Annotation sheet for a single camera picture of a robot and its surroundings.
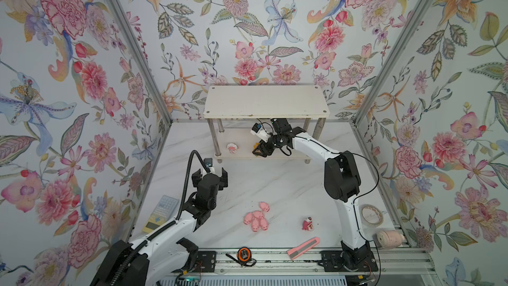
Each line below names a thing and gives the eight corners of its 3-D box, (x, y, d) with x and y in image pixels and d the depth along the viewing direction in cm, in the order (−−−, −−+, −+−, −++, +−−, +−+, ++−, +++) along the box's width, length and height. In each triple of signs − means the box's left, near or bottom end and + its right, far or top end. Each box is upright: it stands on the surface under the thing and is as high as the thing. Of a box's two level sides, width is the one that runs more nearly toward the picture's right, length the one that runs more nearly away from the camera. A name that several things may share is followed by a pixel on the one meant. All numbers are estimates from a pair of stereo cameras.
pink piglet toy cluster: (243, 232, 83) (243, 230, 81) (244, 212, 88) (243, 210, 86) (268, 232, 83) (268, 230, 81) (267, 212, 88) (267, 210, 86)
